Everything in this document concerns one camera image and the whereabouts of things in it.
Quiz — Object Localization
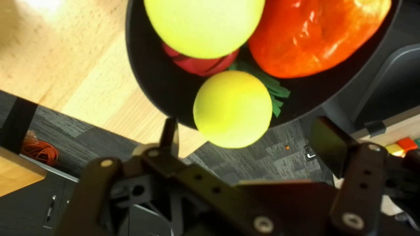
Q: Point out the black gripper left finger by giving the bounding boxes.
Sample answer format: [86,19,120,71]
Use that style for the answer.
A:
[56,118,178,236]

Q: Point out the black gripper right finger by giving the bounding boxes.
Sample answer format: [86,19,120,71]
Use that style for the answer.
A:
[309,117,385,236]

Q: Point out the yellow ball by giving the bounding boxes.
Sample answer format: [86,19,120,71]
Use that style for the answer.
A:
[192,71,271,149]
[142,0,264,59]

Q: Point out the red orange bell pepper toy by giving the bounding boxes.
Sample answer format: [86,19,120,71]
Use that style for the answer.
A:
[249,0,392,79]

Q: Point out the red radish toy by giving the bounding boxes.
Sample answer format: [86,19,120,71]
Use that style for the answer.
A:
[161,44,289,118]

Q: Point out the far black bowl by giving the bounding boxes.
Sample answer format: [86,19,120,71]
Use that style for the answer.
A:
[125,0,402,129]

